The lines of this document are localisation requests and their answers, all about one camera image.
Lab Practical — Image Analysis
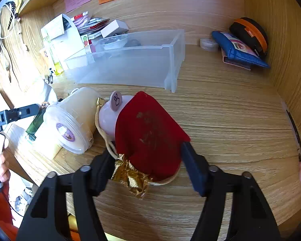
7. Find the black bead chain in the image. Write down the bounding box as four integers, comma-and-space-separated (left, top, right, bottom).
5, 1, 21, 31

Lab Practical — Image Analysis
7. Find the red cloth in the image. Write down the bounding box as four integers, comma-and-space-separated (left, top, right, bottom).
0, 183, 19, 241

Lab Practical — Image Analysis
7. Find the white paper bag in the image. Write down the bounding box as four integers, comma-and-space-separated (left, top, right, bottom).
41, 14, 87, 67

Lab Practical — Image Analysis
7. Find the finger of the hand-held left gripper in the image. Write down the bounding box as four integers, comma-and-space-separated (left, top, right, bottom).
5, 104, 41, 125

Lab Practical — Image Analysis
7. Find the clear plastic cup with lid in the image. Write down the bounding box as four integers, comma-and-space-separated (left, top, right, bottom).
43, 87, 102, 155

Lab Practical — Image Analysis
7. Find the clear plastic bin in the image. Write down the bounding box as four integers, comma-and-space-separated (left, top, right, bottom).
64, 29, 185, 93

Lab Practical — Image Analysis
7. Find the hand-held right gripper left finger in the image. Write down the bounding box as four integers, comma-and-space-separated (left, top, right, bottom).
16, 151, 116, 241

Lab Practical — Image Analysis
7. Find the stack of booklets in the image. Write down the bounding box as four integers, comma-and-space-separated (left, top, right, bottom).
78, 17, 111, 40

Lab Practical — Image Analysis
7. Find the person's left hand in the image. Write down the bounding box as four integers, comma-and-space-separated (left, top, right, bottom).
0, 139, 11, 184

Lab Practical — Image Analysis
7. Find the yellow liquid bottle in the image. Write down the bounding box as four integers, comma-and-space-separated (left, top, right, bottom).
50, 55, 64, 76

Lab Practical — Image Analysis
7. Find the white small box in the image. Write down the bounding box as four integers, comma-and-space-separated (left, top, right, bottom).
101, 20, 129, 39

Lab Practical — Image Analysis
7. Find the black pen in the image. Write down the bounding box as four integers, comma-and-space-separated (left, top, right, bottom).
285, 108, 301, 161

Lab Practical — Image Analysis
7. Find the pink round jar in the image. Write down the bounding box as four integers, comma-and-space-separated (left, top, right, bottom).
98, 92, 134, 141

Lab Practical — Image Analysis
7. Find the pink notebook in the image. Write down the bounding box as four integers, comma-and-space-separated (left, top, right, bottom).
221, 49, 252, 71

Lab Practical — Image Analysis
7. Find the red velvet pouch gold trim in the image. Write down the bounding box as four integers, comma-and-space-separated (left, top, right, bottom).
95, 91, 191, 199

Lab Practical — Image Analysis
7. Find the blue zip pouch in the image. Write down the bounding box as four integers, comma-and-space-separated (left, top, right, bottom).
212, 31, 270, 69

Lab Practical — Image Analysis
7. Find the glass bowl of beads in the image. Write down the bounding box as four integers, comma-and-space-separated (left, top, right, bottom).
98, 34, 129, 51

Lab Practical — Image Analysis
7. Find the wooden desktop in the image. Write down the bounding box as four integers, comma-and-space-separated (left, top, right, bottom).
4, 41, 301, 241

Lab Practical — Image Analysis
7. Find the pink striped packet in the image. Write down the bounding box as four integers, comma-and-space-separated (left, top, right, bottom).
73, 12, 92, 29

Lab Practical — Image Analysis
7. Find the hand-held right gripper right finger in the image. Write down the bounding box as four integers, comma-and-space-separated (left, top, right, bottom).
181, 141, 281, 241

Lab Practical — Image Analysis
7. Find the black orange zip case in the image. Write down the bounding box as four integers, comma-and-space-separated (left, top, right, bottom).
229, 17, 268, 61

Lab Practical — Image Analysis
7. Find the white cable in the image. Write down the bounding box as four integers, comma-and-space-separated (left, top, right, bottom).
0, 5, 22, 53

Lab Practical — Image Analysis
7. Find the white round earbud case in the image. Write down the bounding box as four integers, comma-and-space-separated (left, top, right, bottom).
200, 38, 218, 52

